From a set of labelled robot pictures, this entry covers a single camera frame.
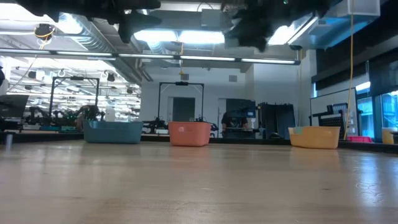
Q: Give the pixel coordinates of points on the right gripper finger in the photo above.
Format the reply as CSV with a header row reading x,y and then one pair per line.
x,y
253,37

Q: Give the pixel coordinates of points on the black cabinet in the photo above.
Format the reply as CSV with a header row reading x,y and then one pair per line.
x,y
276,119

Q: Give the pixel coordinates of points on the black robot station frame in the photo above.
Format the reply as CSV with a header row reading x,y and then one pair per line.
x,y
74,78
181,83

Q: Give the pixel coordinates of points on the long LED light bar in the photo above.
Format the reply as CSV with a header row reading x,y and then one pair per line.
x,y
149,56

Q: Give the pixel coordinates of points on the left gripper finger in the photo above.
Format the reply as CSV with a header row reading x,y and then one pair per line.
x,y
132,21

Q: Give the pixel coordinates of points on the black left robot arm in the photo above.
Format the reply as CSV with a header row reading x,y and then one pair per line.
x,y
49,4

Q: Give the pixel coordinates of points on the blue plastic bin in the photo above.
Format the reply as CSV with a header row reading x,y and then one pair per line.
x,y
112,132

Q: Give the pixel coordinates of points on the black aluminium table frame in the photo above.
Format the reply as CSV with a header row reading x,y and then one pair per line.
x,y
46,137

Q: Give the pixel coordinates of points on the pink plastic bin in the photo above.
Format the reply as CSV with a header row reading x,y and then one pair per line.
x,y
359,139

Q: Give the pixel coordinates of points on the orange plastic bin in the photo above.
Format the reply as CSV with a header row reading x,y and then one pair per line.
x,y
189,134

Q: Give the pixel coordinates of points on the black pegboard cart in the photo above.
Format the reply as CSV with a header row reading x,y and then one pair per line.
x,y
334,119

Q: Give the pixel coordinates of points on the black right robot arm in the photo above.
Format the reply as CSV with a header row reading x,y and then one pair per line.
x,y
311,6

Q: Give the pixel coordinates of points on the yellow plastic bin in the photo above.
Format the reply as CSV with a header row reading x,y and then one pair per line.
x,y
317,138

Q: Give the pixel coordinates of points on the black computer monitor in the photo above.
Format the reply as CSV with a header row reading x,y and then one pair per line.
x,y
12,105

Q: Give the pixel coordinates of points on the person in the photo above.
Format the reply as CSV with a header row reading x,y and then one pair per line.
x,y
234,121
85,113

